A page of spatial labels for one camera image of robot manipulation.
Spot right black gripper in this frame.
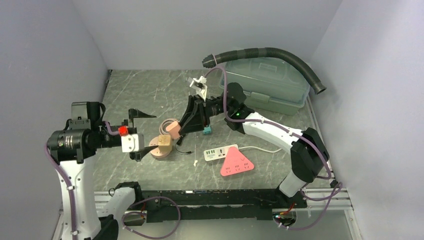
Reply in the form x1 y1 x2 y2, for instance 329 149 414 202
176 95 233 135

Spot round pink power socket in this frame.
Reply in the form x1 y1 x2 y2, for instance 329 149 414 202
149 137 173 159

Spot white power strip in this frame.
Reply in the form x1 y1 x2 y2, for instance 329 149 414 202
203 144 239 162

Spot pink triangular power strip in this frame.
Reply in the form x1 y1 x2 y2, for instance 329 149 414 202
220 146 255 177

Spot salmon cube plug adapter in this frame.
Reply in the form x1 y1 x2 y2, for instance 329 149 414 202
165 120 181 140

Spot tan cube socket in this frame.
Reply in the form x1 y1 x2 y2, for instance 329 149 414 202
157 134 173 152

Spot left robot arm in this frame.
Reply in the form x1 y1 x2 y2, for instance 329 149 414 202
44 101 153 240

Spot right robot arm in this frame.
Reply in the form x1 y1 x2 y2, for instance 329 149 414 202
177 82 332 208

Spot teal cube adapter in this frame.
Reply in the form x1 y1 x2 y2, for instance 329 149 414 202
202 125 212 135

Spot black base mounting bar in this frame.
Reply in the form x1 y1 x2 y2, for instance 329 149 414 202
127 188 308 223

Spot green plastic storage box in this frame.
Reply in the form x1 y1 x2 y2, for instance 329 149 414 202
224 57 310 116

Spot pink coiled socket cable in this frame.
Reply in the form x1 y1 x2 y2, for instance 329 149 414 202
158 117 180 136

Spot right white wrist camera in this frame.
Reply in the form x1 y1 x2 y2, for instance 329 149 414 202
187 76 208 101

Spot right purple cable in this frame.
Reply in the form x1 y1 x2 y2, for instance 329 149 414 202
203 64 344 232

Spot purple cable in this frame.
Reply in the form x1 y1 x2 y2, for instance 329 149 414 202
43 120 181 240
203 64 344 232

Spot black corrugated hose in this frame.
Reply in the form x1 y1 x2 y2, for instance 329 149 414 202
202 46 328 96

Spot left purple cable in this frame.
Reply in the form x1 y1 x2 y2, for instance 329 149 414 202
43 120 181 240

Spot aluminium frame rail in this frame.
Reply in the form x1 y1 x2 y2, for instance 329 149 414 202
58 187 355 216

